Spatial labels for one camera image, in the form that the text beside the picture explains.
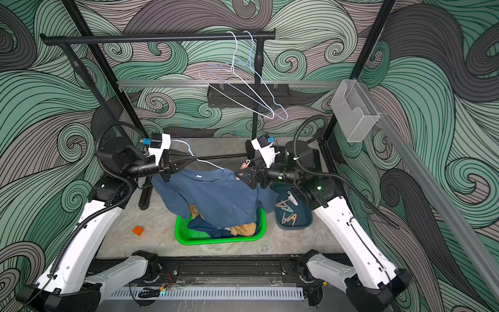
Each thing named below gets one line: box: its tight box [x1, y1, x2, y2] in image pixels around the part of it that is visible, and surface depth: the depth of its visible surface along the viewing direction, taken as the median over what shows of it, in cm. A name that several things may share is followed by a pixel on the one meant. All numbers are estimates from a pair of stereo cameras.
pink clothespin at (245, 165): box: [239, 159, 251, 171], surface depth 60 cm
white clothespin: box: [287, 190, 299, 207], surface depth 94 cm
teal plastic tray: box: [270, 182, 314, 231], surface depth 89 cm
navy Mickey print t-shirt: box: [188, 215, 236, 238], surface depth 83 cm
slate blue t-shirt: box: [150, 167, 280, 229], surface depth 70 cm
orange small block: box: [131, 225, 145, 236], surface depth 84 cm
